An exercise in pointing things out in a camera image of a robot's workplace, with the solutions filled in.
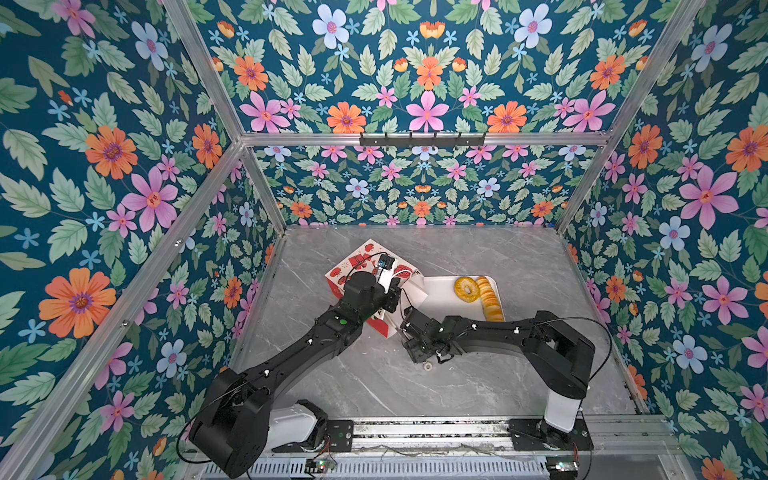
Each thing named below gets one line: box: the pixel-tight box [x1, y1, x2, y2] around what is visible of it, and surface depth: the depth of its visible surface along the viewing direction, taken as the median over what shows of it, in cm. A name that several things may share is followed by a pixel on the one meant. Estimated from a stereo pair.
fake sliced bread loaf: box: [476, 276, 505, 322], surface depth 100 cm
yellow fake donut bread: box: [454, 277, 480, 303], surface depth 100 cm
